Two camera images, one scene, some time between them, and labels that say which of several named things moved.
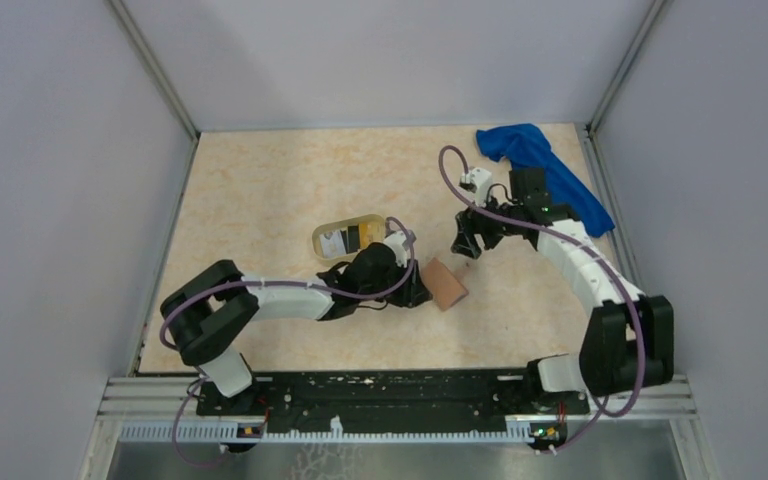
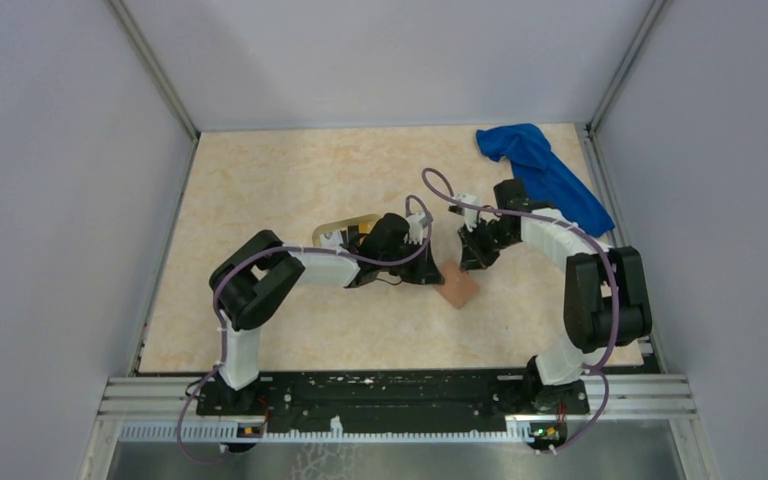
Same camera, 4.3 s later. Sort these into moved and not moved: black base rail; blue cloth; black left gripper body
Moved: black left gripper body
Not moved: blue cloth; black base rail
